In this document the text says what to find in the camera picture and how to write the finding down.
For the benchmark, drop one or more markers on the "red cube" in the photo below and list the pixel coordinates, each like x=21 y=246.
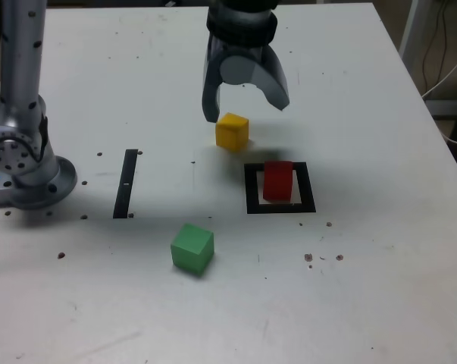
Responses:
x=277 y=182

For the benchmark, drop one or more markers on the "green cube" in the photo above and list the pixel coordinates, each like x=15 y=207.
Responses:
x=190 y=246

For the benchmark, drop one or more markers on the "white metal post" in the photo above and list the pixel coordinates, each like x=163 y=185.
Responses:
x=410 y=30

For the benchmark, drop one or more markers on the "grey power strip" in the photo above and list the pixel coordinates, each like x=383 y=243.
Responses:
x=444 y=108

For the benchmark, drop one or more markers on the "yellow cube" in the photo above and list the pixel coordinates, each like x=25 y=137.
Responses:
x=232 y=132

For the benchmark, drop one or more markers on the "black tape square outline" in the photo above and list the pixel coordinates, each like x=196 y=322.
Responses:
x=307 y=189

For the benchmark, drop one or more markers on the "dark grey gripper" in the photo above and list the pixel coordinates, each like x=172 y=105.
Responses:
x=243 y=50

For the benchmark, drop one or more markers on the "black tape strip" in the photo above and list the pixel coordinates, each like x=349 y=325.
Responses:
x=124 y=182

